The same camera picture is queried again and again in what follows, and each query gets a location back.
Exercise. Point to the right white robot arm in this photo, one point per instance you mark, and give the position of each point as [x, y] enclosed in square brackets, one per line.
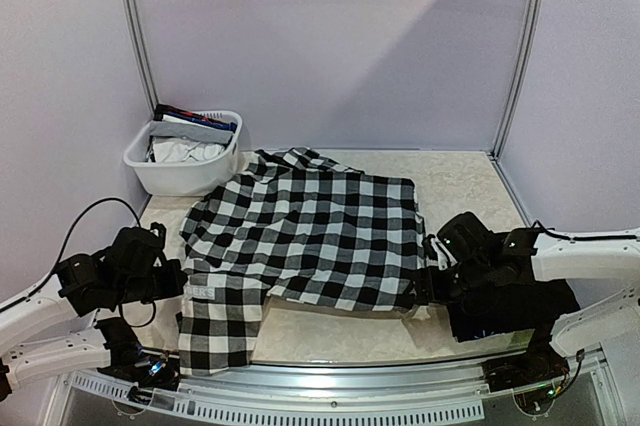
[465, 260]

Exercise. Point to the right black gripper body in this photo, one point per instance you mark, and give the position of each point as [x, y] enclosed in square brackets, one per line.
[433, 283]

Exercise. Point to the grey cloth in basket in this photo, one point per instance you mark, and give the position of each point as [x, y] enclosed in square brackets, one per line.
[190, 132]

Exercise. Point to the dark striped cloth in basket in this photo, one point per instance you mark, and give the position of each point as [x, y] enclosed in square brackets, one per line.
[161, 112]

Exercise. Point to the left aluminium corner post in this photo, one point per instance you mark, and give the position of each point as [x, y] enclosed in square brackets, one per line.
[141, 56]

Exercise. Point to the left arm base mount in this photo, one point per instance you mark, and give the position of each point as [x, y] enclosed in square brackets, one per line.
[156, 368]

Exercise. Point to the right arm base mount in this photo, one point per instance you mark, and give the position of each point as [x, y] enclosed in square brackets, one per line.
[536, 364]

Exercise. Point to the right aluminium corner post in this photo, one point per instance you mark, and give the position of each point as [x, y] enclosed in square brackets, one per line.
[531, 16]

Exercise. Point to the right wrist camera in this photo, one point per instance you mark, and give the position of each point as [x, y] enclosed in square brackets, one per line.
[437, 255]

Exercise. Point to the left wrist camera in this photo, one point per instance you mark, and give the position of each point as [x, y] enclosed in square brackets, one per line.
[156, 238]

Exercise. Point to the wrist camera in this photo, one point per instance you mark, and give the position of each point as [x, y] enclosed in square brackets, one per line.
[156, 238]
[437, 255]

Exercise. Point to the aluminium corner post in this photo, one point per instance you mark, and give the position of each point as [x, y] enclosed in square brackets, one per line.
[141, 56]
[531, 16]

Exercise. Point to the black white plaid shirt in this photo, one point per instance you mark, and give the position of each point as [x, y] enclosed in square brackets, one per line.
[297, 226]

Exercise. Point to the aluminium front rail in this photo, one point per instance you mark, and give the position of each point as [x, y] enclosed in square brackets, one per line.
[435, 393]

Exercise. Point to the folded black garment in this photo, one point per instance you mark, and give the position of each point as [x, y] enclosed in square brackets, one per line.
[502, 310]

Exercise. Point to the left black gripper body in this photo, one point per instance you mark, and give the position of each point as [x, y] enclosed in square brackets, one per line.
[164, 288]

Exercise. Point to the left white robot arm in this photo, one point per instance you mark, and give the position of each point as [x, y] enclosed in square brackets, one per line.
[73, 320]

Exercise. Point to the white laundry basket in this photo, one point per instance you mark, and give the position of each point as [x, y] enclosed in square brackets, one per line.
[184, 179]

